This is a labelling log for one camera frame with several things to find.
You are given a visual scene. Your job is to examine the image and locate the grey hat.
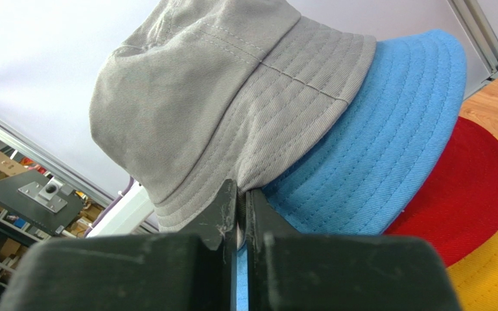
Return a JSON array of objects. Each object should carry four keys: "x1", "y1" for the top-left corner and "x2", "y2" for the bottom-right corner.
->
[{"x1": 89, "y1": 1, "x2": 376, "y2": 232}]

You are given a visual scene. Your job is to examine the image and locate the red hat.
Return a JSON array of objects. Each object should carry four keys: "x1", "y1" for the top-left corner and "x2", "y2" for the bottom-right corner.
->
[{"x1": 385, "y1": 117, "x2": 498, "y2": 266}]

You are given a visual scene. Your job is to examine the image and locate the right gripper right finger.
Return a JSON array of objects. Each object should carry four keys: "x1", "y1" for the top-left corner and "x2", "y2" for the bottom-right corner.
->
[{"x1": 246, "y1": 190, "x2": 461, "y2": 310}]

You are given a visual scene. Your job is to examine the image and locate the blue hat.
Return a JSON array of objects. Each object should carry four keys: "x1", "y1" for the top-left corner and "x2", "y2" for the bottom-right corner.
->
[{"x1": 235, "y1": 29, "x2": 468, "y2": 311}]

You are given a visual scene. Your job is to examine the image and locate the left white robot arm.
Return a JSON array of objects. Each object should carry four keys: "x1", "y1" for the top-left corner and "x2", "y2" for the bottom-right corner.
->
[{"x1": 84, "y1": 178, "x2": 154, "y2": 238}]

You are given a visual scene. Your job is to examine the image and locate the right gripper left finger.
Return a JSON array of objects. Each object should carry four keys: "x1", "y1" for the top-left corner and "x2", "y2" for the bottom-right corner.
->
[{"x1": 0, "y1": 179, "x2": 237, "y2": 310}]

